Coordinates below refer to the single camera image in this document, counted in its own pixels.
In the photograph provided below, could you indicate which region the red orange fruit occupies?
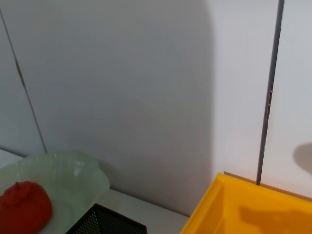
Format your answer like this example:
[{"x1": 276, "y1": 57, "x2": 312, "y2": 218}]
[{"x1": 0, "y1": 180, "x2": 53, "y2": 234}]

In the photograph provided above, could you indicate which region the green glass fruit plate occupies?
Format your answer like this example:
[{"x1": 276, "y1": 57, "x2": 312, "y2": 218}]
[{"x1": 0, "y1": 150, "x2": 110, "y2": 234}]

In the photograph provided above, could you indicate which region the black mesh pen holder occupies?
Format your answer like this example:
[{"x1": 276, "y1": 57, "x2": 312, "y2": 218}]
[{"x1": 64, "y1": 203, "x2": 148, "y2": 234}]

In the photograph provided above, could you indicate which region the yellow plastic bin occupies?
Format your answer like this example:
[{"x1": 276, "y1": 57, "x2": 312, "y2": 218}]
[{"x1": 179, "y1": 172, "x2": 312, "y2": 234}]

